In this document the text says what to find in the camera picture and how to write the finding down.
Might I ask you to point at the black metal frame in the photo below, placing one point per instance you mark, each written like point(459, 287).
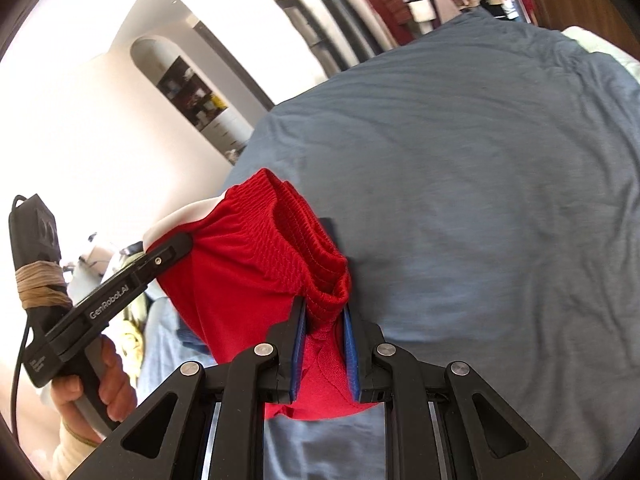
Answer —
point(315, 30)

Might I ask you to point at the red pants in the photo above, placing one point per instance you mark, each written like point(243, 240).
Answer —
point(240, 270)

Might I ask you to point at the light green bed sheet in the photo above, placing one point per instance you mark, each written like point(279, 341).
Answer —
point(600, 42)

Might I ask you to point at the blue-grey blanket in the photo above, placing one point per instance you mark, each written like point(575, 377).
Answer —
point(475, 185)

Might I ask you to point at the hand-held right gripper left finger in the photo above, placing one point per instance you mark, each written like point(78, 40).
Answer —
point(298, 345)

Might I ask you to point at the person's left hand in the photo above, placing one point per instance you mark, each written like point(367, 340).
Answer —
point(117, 385)

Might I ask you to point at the arched wall niche shelf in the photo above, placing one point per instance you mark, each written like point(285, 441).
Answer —
point(195, 90)

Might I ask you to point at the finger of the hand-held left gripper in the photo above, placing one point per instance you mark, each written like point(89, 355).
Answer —
point(165, 257)

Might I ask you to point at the yellow-green cloth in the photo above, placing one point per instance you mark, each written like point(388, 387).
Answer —
point(131, 335)

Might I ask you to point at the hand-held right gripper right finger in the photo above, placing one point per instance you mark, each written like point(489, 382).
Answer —
point(352, 360)

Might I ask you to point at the black rolled mat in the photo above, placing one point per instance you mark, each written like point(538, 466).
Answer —
point(350, 25)

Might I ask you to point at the person's left forearm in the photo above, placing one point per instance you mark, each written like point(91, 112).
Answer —
point(72, 455)

